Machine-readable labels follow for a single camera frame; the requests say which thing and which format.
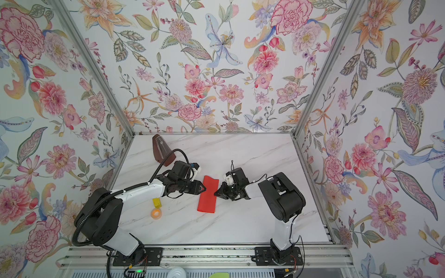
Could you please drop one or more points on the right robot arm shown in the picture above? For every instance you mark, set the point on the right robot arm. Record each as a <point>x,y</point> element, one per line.
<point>283,198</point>

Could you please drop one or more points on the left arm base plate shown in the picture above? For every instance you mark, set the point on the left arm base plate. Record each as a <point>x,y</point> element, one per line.
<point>149,256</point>

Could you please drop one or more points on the brown wooden metronome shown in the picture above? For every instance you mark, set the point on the brown wooden metronome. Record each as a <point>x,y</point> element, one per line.
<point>162,151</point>

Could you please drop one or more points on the white round object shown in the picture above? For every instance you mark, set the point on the white round object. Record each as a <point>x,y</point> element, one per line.
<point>177,272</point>

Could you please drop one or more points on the yellow block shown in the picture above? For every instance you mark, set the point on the yellow block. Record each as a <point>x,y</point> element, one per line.
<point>157,203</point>

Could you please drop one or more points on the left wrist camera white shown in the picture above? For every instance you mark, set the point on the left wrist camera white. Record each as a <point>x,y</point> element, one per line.
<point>194,170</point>

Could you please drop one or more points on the green object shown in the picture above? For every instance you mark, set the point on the green object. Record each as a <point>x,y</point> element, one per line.
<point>220,275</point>

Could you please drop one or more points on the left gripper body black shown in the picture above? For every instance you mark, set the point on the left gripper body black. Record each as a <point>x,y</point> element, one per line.
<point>181,183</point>

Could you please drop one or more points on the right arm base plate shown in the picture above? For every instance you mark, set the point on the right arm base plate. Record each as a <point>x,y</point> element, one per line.
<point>268,256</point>

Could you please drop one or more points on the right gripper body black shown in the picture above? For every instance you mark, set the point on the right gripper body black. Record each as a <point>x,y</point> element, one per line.
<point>236,189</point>

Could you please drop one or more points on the red square paper sheet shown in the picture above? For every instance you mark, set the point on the red square paper sheet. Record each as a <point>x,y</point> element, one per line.
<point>207,200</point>

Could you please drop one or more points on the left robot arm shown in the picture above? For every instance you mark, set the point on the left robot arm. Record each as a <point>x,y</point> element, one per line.
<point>98,221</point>

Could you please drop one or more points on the aluminium front rail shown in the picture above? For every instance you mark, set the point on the aluminium front rail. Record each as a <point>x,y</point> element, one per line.
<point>243,256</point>

